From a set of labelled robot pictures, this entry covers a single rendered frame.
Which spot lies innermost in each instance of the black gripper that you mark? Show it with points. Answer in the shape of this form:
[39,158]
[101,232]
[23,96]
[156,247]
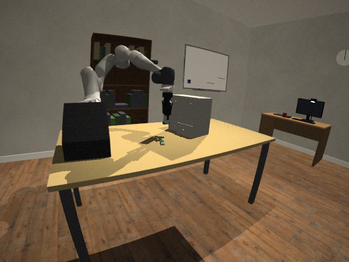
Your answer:
[168,107]

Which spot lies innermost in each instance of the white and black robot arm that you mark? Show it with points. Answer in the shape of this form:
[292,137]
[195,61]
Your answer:
[93,80]

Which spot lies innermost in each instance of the grey drawer front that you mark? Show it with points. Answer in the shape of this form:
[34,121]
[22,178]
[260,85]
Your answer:
[177,101]
[176,113]
[187,129]
[173,123]
[190,116]
[191,103]

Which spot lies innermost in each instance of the grey chest of drawers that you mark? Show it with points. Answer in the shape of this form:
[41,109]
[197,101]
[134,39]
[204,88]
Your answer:
[204,113]

